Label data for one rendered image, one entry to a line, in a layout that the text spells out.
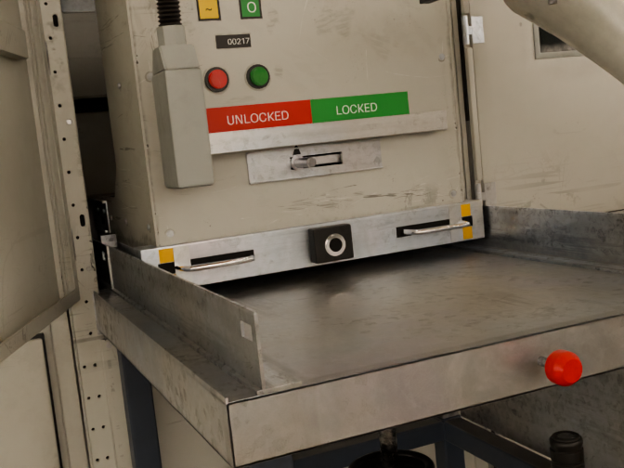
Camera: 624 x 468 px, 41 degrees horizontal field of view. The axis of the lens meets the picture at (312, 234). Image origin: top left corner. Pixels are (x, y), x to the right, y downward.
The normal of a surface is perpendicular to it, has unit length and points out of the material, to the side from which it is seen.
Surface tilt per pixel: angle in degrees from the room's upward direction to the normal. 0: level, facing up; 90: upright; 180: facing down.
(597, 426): 90
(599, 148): 90
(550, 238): 90
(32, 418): 90
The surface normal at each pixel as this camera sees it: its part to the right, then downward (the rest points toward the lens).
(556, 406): -0.91, 0.14
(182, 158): 0.40, 0.07
